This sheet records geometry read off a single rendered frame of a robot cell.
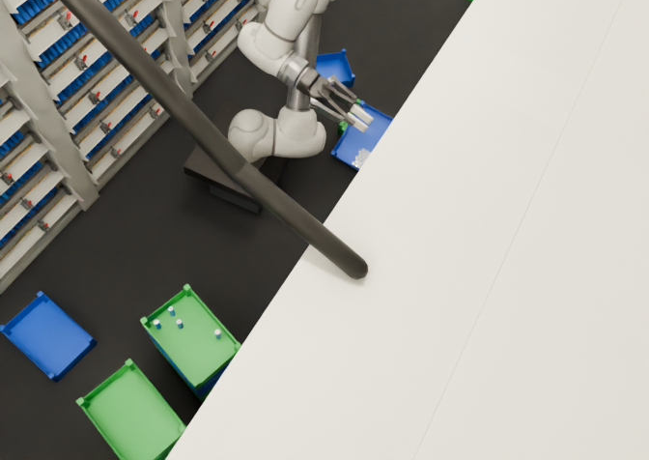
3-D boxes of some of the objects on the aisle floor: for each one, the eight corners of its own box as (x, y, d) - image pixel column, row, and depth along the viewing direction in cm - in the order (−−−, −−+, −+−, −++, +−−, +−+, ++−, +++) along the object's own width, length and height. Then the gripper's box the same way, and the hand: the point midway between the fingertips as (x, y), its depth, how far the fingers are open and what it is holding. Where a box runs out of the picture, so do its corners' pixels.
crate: (299, 94, 289) (300, 83, 282) (290, 65, 297) (292, 54, 290) (352, 87, 296) (355, 76, 289) (342, 58, 304) (345, 48, 297)
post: (307, 350, 229) (431, 64, 76) (318, 331, 233) (457, 24, 80) (348, 376, 226) (561, 132, 73) (358, 357, 230) (581, 88, 77)
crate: (5, 333, 216) (-4, 328, 209) (46, 296, 225) (41, 290, 218) (57, 383, 211) (50, 379, 203) (98, 342, 219) (93, 337, 212)
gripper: (312, 67, 164) (376, 114, 165) (284, 100, 157) (351, 150, 158) (320, 52, 157) (385, 100, 158) (291, 87, 150) (360, 138, 151)
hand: (358, 118), depth 158 cm, fingers open, 3 cm apart
